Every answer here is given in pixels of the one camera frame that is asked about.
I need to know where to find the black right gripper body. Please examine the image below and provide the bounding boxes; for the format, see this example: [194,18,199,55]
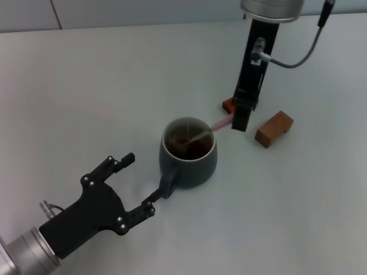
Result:
[235,17,280,97]

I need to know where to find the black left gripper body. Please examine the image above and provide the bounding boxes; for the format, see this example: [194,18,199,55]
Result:
[39,156,155,258]

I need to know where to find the pink handled metal spoon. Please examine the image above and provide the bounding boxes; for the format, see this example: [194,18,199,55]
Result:
[171,114,235,150]

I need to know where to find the grey ceramic cup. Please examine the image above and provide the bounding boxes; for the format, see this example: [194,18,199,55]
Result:
[158,116,218,200]

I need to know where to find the reddish wooden spoon rest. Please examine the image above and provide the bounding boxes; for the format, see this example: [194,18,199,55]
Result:
[222,97,237,114]

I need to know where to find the light brown wooden block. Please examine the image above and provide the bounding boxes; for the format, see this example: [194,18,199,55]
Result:
[254,111,295,149]

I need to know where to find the dark brown tea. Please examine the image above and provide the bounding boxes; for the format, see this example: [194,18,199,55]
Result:
[165,133,213,161]

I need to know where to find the left gripper cable connector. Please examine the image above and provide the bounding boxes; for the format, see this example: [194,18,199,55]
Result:
[39,201,65,220]

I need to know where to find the grey right gripper cable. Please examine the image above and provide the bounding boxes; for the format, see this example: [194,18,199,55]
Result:
[251,0,336,69]

